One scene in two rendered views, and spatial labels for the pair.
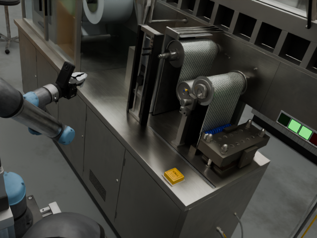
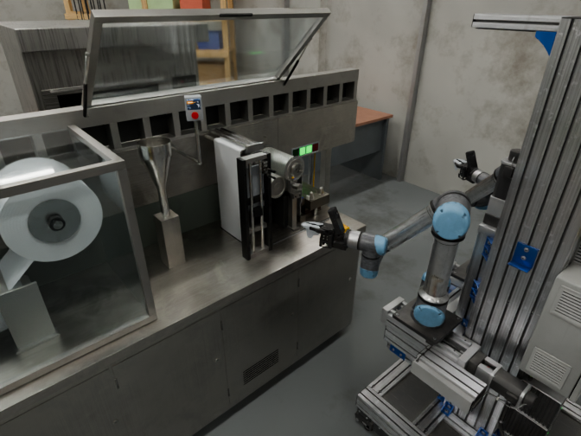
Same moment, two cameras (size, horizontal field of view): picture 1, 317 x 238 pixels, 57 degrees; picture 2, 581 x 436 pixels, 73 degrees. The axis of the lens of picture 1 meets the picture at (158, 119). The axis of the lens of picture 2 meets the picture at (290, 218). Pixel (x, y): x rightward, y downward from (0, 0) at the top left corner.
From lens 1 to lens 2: 2.23 m
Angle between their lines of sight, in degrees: 73
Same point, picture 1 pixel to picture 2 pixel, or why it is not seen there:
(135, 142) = (305, 250)
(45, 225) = not seen: hidden behind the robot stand
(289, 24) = (272, 89)
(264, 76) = (271, 136)
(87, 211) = (267, 405)
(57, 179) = not seen: outside the picture
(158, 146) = (303, 238)
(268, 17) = (256, 93)
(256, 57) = (260, 128)
